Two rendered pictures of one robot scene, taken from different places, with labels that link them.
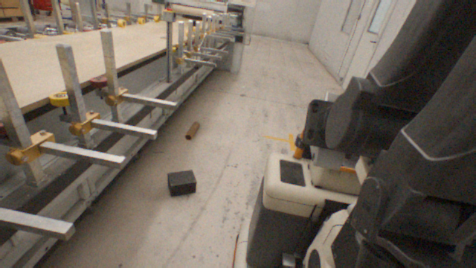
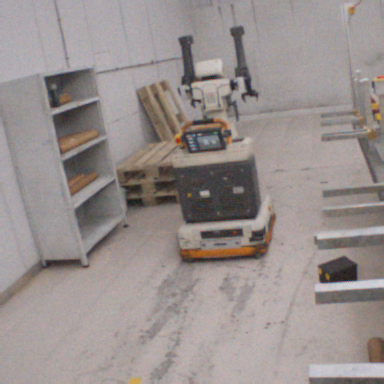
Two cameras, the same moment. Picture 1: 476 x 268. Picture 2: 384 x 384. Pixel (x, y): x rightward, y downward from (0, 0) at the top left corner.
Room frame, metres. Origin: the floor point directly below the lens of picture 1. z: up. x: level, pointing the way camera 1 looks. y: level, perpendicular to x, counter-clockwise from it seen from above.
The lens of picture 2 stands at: (3.88, 0.24, 1.42)
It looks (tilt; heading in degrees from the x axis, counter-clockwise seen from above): 16 degrees down; 195
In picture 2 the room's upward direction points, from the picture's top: 11 degrees counter-clockwise
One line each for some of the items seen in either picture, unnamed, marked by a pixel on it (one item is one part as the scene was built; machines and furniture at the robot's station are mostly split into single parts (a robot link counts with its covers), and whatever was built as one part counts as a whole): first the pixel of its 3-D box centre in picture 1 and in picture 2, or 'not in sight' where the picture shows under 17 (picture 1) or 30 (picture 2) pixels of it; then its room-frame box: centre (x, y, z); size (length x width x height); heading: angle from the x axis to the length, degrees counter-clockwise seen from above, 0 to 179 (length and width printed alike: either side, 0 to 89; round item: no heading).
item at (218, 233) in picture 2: not in sight; (221, 233); (0.93, -0.41, 0.23); 0.41 x 0.02 x 0.08; 87
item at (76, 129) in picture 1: (85, 123); not in sight; (0.83, 0.66, 0.80); 0.14 x 0.06 x 0.05; 177
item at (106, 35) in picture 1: (112, 81); (369, 118); (1.06, 0.65, 0.92); 0.04 x 0.04 x 0.48; 87
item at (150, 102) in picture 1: (136, 99); (356, 135); (1.09, 0.55, 0.83); 0.43 x 0.03 x 0.04; 87
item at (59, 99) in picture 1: (63, 106); not in sight; (0.85, 0.76, 0.85); 0.08 x 0.08 x 0.11
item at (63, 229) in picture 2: not in sight; (67, 162); (0.43, -1.73, 0.78); 0.90 x 0.45 x 1.55; 177
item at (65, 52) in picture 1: (76, 106); (365, 116); (0.81, 0.66, 0.90); 0.04 x 0.04 x 0.48; 87
